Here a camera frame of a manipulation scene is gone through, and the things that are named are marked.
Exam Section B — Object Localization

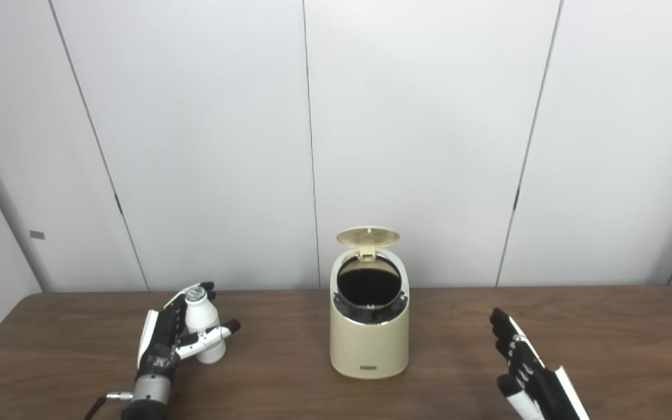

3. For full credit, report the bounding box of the small white plastic bottle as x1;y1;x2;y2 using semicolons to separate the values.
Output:
184;288;227;365

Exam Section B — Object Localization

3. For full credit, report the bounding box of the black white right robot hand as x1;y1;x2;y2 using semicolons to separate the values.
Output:
489;307;590;420

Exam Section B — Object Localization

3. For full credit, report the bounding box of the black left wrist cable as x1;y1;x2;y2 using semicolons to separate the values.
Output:
84;392;136;420

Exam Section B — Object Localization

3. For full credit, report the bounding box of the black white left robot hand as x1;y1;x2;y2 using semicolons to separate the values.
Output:
136;282;241;377

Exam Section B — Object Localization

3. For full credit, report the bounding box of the cream-colored lidded bin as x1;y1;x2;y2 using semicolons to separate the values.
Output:
330;226;411;380

